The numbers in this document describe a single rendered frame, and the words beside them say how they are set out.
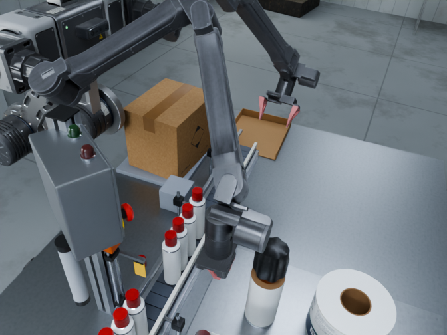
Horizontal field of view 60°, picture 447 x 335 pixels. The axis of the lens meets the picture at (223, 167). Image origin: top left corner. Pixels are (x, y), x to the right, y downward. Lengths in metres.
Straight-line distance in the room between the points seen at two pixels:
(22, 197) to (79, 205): 2.27
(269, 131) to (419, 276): 0.92
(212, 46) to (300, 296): 0.76
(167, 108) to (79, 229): 0.87
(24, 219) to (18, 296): 1.47
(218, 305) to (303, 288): 0.27
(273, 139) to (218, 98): 1.09
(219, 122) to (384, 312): 0.64
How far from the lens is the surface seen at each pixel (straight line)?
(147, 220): 1.46
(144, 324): 1.06
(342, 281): 1.13
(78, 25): 1.24
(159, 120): 1.44
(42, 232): 2.68
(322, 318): 1.06
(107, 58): 0.96
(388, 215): 1.65
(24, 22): 1.17
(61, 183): 0.67
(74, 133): 0.75
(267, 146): 1.83
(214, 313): 1.18
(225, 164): 0.75
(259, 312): 1.10
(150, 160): 1.58
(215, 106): 0.80
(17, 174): 3.17
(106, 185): 0.69
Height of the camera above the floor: 1.90
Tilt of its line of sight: 40 degrees down
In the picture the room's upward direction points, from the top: 4 degrees clockwise
